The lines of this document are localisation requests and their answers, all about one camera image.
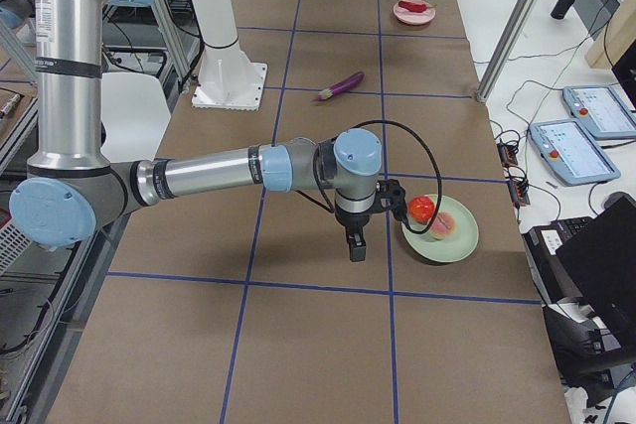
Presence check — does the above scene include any far teach pendant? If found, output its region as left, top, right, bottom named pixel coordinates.
left=562, top=86, right=635, bottom=140

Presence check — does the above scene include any red chili pepper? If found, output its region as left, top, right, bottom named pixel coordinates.
left=397, top=0, right=436, bottom=14

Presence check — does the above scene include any peach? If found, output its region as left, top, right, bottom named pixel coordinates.
left=429, top=212, right=457, bottom=240

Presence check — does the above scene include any purple eggplant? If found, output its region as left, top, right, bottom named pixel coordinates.
left=314, top=71, right=365, bottom=102

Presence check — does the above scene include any white basket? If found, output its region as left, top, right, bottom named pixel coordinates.
left=0, top=219, right=32, bottom=275

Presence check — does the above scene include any green plate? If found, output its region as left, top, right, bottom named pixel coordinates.
left=401, top=196, right=479, bottom=263

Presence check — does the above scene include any near teach pendant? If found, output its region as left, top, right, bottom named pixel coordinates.
left=529, top=119, right=621, bottom=186

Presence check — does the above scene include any white chair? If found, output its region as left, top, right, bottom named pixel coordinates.
left=101, top=71, right=171, bottom=163

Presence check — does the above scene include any teach pendant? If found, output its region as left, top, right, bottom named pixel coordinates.
left=529, top=119, right=621, bottom=186
left=562, top=86, right=635, bottom=140

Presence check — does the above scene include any pink plate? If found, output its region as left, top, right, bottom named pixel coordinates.
left=393, top=1, right=436, bottom=26

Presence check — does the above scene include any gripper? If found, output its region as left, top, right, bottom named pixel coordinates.
left=335, top=212, right=370, bottom=261

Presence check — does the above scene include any aluminium frame post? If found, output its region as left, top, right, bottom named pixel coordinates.
left=475, top=0, right=538, bottom=103

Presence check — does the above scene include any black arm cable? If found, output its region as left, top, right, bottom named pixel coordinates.
left=315, top=119, right=444, bottom=236

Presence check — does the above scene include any black laptop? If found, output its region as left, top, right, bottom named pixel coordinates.
left=556, top=197, right=635, bottom=347

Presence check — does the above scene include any red pomegranate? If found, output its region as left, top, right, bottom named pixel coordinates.
left=407, top=196, right=436, bottom=224

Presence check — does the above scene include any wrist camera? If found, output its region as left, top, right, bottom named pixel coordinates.
left=376, top=179, right=407, bottom=223

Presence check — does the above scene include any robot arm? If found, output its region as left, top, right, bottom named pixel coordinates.
left=9, top=0, right=382, bottom=261

